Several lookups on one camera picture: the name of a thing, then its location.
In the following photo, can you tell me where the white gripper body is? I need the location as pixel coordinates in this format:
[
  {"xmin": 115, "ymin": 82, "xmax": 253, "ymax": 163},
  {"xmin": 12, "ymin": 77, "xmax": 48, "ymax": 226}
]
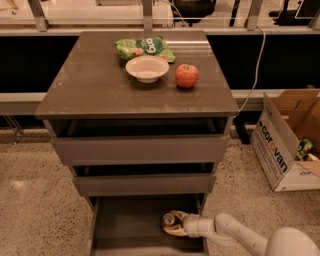
[{"xmin": 183, "ymin": 214, "xmax": 200, "ymax": 238}]

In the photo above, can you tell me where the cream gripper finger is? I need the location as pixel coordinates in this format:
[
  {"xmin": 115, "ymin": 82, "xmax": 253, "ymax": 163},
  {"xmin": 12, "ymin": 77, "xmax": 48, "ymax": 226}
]
[
  {"xmin": 163, "ymin": 225, "xmax": 187, "ymax": 237},
  {"xmin": 169, "ymin": 210, "xmax": 188, "ymax": 224}
]

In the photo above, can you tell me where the orange soda can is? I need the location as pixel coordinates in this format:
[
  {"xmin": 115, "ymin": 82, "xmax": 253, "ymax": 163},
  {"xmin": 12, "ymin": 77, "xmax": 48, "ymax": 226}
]
[{"xmin": 162, "ymin": 213, "xmax": 176, "ymax": 230}]

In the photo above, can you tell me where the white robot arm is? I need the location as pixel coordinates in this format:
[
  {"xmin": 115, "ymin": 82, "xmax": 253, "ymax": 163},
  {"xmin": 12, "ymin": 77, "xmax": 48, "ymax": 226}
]
[{"xmin": 162, "ymin": 210, "xmax": 320, "ymax": 256}]

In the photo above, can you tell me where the middle grey drawer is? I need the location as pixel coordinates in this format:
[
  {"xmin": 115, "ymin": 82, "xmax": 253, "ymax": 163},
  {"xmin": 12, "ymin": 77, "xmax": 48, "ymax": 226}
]
[{"xmin": 73, "ymin": 163, "xmax": 215, "ymax": 197}]

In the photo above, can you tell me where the grey drawer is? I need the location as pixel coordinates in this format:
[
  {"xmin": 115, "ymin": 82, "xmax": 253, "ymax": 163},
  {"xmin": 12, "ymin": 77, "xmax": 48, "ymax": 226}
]
[
  {"xmin": 86, "ymin": 194, "xmax": 208, "ymax": 256},
  {"xmin": 73, "ymin": 163, "xmax": 215, "ymax": 197},
  {"xmin": 50, "ymin": 117, "xmax": 231, "ymax": 166}
]

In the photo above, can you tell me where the bottom grey drawer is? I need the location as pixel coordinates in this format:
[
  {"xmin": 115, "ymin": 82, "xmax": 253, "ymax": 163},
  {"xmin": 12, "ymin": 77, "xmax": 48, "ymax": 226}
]
[{"xmin": 86, "ymin": 194, "xmax": 208, "ymax": 256}]

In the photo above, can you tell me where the grey drawer cabinet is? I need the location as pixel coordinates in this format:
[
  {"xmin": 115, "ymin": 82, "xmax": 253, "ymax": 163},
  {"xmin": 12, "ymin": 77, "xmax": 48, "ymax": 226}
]
[{"xmin": 34, "ymin": 30, "xmax": 240, "ymax": 256}]

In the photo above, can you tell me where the top grey drawer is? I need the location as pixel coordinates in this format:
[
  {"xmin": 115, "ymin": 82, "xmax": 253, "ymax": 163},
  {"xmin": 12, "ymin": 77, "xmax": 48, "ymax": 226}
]
[{"xmin": 50, "ymin": 117, "xmax": 231, "ymax": 166}]

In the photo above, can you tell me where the green packet in box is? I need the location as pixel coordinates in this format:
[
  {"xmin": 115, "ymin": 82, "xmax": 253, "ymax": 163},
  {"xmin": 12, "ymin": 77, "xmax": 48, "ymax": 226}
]
[{"xmin": 295, "ymin": 138, "xmax": 313, "ymax": 161}]

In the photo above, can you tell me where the red apple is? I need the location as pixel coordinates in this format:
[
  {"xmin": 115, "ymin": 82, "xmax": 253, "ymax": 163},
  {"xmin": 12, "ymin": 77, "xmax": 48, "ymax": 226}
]
[{"xmin": 175, "ymin": 64, "xmax": 199, "ymax": 88}]

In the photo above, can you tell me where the corovan cardboard box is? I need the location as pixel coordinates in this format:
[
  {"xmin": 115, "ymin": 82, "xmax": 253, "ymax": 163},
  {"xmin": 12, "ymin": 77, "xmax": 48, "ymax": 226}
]
[{"xmin": 251, "ymin": 89, "xmax": 320, "ymax": 192}]

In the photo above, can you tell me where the white bowl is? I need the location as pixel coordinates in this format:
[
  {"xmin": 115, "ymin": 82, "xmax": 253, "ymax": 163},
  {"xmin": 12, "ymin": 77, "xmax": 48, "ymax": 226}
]
[{"xmin": 125, "ymin": 56, "xmax": 169, "ymax": 83}]

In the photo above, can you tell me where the green snack bag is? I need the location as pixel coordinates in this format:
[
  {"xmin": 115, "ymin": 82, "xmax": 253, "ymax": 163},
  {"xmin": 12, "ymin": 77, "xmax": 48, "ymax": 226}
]
[{"xmin": 115, "ymin": 36, "xmax": 175, "ymax": 63}]

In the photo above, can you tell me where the black office chair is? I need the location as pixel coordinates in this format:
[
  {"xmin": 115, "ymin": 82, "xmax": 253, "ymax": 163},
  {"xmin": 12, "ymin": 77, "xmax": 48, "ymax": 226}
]
[{"xmin": 170, "ymin": 0, "xmax": 216, "ymax": 27}]

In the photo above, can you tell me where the metal railing frame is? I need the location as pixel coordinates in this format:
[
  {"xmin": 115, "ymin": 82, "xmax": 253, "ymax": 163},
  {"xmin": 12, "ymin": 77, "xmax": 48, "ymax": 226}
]
[{"xmin": 0, "ymin": 0, "xmax": 319, "ymax": 35}]

